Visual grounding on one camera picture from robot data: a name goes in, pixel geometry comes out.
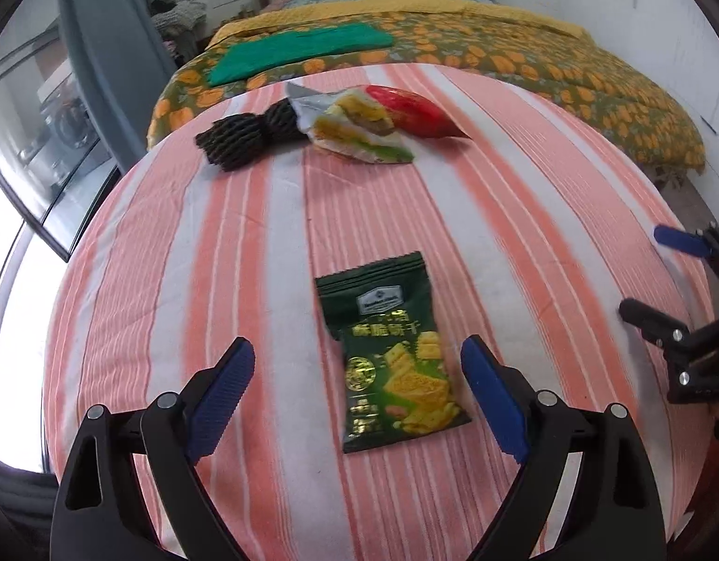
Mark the black white floral bed skirt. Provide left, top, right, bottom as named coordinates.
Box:
left=657, top=162, right=706, bottom=195

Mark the dark cloth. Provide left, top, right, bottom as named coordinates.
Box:
left=0, top=456, right=59, bottom=561

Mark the white wardrobe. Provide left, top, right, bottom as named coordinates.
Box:
left=628, top=0, right=719, bottom=147

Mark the dark green snack packet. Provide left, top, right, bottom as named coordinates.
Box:
left=314, top=250, right=473, bottom=455

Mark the orange white striped tablecloth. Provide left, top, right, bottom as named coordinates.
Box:
left=41, top=61, right=719, bottom=561

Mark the black framed glass door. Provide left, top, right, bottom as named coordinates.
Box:
left=0, top=8, right=128, bottom=264

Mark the pile of clothes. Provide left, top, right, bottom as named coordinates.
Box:
left=150, top=0, right=208, bottom=42

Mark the yellow blanket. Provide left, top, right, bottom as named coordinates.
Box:
left=207, top=0, right=599, bottom=49

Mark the black foam fruit net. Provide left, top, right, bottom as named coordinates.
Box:
left=196, top=101, right=305, bottom=172

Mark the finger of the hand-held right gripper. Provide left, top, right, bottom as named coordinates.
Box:
left=654, top=222, right=719, bottom=291
left=619, top=297, right=697, bottom=359

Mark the white yellow green snack wrapper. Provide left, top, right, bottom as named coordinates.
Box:
left=286, top=82, right=415, bottom=165

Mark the grey washing machine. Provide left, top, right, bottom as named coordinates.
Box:
left=37, top=79, right=101, bottom=156

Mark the green folded cloth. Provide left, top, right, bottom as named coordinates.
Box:
left=207, top=23, right=395, bottom=86

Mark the blue curtain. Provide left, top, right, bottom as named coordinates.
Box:
left=56, top=0, right=182, bottom=173

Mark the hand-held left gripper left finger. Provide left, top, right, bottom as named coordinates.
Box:
left=51, top=336, right=256, bottom=561

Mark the orange floral green quilt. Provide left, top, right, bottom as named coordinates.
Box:
left=146, top=12, right=706, bottom=175

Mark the red plastic bag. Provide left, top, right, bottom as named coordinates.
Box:
left=365, top=85, right=472, bottom=140

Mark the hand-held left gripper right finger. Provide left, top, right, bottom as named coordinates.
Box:
left=460, top=334, right=669, bottom=561

